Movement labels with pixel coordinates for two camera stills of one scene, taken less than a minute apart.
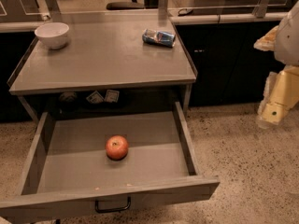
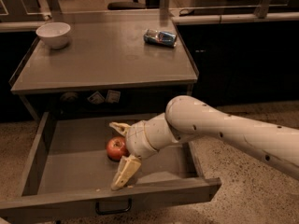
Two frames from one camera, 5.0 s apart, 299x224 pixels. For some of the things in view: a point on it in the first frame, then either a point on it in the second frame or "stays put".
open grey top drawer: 69,168 stays put
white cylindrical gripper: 288,37 to 136,139
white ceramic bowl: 54,35 stays put
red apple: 117,147 stays put
